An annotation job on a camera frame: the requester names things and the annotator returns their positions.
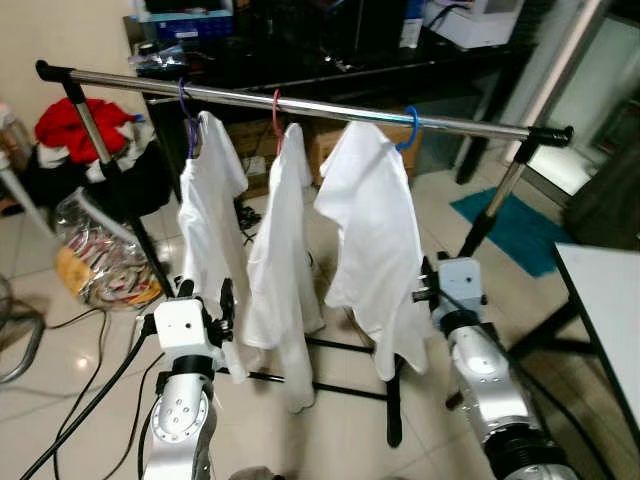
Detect white t-shirt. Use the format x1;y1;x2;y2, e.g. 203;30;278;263
314;120;433;381
243;122;326;414
178;110;251;384

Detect red plastic hanger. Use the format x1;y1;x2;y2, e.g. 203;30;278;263
271;90;288;153

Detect dark blue plastic hanger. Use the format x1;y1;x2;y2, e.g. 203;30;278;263
176;78;204;161

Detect clear plastic bag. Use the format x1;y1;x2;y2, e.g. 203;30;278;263
55;190;166;309

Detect teal floor mat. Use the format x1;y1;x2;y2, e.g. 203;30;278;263
450;188;571;279

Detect grey left robot leg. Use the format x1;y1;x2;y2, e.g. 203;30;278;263
228;465;291;480

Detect black laundry basket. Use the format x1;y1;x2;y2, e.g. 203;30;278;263
22;140;173;226

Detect brown cardboard box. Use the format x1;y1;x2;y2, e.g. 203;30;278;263
225;118;421;196

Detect white table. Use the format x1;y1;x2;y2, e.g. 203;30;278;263
505;243;640;431

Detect red clothes pile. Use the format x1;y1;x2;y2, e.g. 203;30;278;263
35;98;136;166

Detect silver black clothes rack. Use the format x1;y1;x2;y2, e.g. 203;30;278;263
35;60;576;448

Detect black desk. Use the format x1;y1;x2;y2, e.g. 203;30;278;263
122;10;546;186

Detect grey glass sliding door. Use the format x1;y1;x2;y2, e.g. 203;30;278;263
520;0;640;251

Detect blue white box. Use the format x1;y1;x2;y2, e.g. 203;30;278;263
135;0;236;41

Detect white desktop device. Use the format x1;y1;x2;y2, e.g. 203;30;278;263
425;0;526;49

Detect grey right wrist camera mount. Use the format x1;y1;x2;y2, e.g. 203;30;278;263
433;257;488;319

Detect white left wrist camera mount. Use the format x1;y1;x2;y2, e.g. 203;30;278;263
153;298;223;363

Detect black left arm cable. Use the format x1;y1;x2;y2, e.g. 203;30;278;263
18;315;159;480

